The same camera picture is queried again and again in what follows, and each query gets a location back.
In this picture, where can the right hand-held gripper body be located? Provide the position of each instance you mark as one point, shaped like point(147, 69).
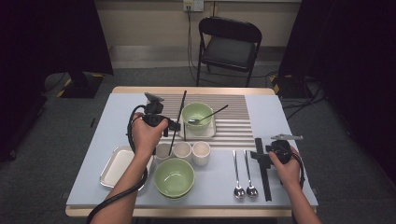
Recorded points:
point(281, 151)

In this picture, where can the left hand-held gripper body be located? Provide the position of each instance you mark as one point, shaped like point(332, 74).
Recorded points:
point(154, 115)

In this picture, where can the metal spoon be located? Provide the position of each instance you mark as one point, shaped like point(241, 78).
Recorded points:
point(239, 192)
point(193, 121)
point(251, 192)

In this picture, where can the row of black chopsticks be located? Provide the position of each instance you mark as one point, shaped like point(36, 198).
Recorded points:
point(266, 186)

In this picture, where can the green bowl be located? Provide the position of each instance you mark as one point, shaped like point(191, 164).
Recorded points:
point(174, 198)
point(199, 111)
point(174, 177)

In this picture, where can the white square plate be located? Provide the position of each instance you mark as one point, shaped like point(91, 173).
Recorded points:
point(202, 133)

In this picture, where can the person's left hand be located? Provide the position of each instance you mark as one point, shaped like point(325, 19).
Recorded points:
point(146, 135)

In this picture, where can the person's right hand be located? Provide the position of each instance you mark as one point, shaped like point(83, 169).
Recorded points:
point(289, 172)

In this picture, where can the white cup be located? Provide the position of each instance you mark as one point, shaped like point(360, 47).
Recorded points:
point(182, 151)
point(201, 154)
point(162, 152)

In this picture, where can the light blue table cover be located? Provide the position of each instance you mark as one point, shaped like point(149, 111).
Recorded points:
point(118, 124)

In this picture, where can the brown striped placemat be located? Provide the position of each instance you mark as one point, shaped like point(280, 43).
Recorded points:
point(224, 109)

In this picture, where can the wooden table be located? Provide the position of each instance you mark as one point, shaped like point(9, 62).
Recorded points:
point(218, 90)

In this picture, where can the black stand base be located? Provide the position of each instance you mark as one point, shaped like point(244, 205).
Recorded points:
point(288, 87)
point(81, 85)

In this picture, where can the silver metal tray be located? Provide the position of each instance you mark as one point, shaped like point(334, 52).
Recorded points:
point(116, 168)

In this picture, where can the black folding chair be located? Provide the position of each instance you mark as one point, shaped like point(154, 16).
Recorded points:
point(230, 49)

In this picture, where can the round grey base plate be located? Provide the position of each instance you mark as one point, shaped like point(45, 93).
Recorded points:
point(54, 82)

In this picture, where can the white wall socket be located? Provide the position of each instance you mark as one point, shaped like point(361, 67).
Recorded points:
point(197, 5)

